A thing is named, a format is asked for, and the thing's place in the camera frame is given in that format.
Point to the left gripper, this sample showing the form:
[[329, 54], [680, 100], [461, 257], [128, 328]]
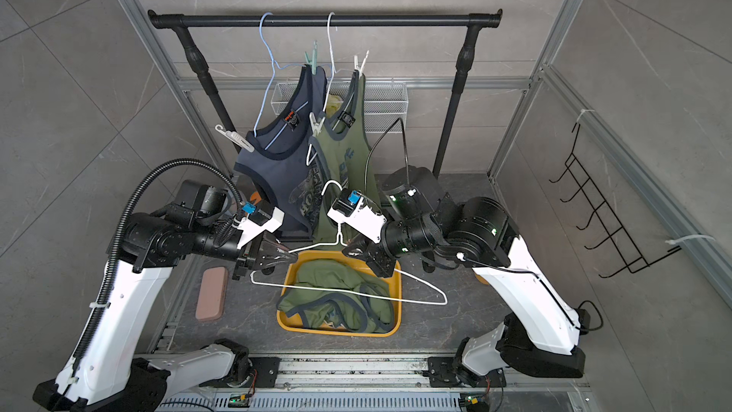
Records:
[[250, 256]]

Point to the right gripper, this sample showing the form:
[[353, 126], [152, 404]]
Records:
[[381, 265]]

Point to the green tank top printed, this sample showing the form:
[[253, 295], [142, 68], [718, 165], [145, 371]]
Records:
[[351, 314]]

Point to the white wire hanger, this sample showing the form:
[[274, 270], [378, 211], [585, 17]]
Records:
[[330, 57], [346, 236]]

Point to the white clothespin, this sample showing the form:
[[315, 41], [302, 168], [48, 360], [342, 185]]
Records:
[[235, 138], [315, 123], [359, 64]]

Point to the white clothespin top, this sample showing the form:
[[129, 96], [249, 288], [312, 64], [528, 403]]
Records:
[[359, 64]]

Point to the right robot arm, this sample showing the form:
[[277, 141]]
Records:
[[538, 338]]

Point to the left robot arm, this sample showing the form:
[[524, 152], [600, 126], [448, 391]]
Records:
[[104, 373]]

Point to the navy blue tank top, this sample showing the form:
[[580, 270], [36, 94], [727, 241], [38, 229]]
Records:
[[277, 164]]

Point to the large yellow tray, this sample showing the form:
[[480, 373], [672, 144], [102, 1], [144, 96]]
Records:
[[294, 325]]

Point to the orange toy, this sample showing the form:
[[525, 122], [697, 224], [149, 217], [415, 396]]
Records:
[[255, 198]]

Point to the pink rectangular block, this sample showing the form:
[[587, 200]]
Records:
[[211, 297]]

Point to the small yellow bin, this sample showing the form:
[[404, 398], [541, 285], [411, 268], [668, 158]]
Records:
[[480, 279]]

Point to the white clothespin on rack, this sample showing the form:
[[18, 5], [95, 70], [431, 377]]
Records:
[[235, 138]]

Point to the green clothespin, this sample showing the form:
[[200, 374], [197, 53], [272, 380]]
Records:
[[312, 59]]

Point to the black clothes rack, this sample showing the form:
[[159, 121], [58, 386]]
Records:
[[474, 23]]

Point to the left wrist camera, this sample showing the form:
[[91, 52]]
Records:
[[254, 219]]

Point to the metal base rail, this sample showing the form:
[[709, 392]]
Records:
[[380, 382]]

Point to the white wire mesh basket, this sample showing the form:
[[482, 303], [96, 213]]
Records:
[[384, 103]]

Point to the black wall hook rack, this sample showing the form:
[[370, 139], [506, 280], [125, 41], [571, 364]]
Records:
[[604, 215]]

